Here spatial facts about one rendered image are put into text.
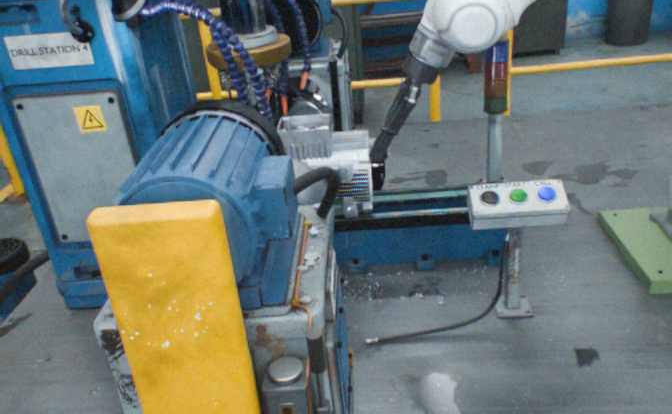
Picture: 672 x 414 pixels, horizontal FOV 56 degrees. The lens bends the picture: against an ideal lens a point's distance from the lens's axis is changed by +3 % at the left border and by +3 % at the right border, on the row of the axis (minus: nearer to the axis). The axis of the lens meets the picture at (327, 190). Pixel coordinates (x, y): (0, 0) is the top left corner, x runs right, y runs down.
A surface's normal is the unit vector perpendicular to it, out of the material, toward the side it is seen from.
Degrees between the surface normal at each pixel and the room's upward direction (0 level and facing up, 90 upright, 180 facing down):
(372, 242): 90
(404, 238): 90
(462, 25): 94
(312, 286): 0
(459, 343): 0
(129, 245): 90
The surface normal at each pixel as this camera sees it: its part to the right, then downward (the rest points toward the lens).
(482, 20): -0.25, 0.53
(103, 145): -0.04, 0.44
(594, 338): -0.10, -0.89
